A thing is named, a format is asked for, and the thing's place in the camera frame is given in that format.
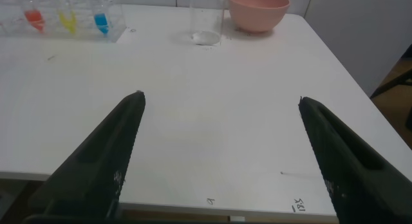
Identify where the clear plastic test tube rack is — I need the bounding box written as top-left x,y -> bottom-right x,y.
0,0 -> 127,43

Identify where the pink plastic bowl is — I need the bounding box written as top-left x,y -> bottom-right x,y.
227,0 -> 291,33

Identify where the red pigment test tube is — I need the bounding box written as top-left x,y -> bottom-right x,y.
18,0 -> 46,34

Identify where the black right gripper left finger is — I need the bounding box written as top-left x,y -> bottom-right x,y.
24,90 -> 146,220

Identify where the yellow pigment test tube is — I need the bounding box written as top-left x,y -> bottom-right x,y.
56,0 -> 80,35

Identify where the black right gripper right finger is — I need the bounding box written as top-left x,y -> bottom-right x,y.
298,96 -> 412,224

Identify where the blue pigment test tube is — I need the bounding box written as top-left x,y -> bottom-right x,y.
89,0 -> 113,37

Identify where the clear plastic measuring beaker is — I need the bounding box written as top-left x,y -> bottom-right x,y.
189,0 -> 227,46

